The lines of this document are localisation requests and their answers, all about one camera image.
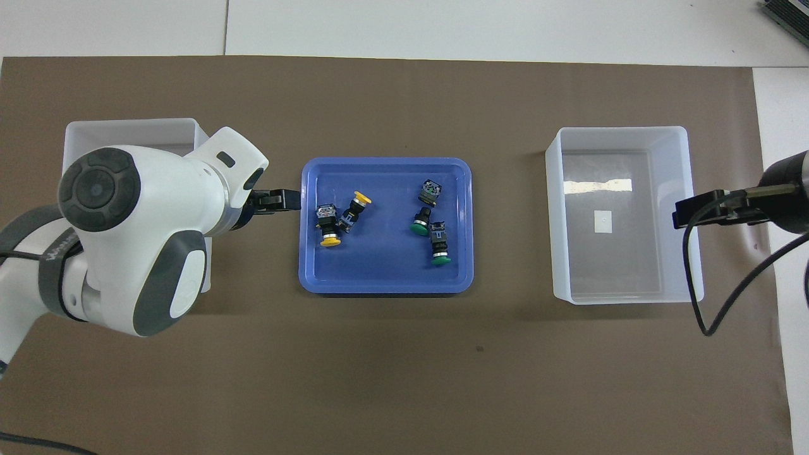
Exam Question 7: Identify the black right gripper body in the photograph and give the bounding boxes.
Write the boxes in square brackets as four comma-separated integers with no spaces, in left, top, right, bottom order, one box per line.
[762,150,809,234]

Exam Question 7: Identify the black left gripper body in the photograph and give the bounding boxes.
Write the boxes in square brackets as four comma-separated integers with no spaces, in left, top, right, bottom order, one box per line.
[231,187,267,232]

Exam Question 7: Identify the yellow push button switch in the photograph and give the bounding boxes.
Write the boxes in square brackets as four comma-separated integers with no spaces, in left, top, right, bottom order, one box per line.
[337,191,373,233]
[316,203,343,248]

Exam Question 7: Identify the green push button with block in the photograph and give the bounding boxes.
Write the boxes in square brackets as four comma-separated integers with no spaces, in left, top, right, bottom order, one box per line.
[429,221,453,267]

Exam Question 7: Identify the translucent white plastic box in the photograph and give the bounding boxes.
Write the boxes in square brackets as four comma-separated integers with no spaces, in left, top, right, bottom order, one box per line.
[545,126,705,306]
[63,118,216,294]

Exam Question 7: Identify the blue plastic tray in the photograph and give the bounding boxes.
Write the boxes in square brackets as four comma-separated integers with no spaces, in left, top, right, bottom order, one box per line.
[298,157,475,296]

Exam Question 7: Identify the green push button without block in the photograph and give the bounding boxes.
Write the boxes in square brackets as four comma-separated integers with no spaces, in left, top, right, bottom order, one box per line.
[409,206,434,238]

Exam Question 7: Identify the grey ribbed device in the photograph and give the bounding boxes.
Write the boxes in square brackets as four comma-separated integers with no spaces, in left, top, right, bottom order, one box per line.
[760,0,809,33]

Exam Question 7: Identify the brown paper table mat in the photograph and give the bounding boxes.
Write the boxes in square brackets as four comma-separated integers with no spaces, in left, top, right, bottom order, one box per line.
[0,56,794,455]

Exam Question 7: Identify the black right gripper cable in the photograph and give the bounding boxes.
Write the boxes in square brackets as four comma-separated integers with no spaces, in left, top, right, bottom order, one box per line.
[683,190,809,337]

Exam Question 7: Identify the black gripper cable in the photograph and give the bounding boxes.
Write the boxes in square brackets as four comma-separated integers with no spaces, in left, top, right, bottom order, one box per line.
[683,190,809,337]
[0,432,99,455]

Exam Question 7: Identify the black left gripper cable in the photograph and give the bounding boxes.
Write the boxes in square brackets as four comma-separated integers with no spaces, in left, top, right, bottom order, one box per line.
[0,432,99,455]

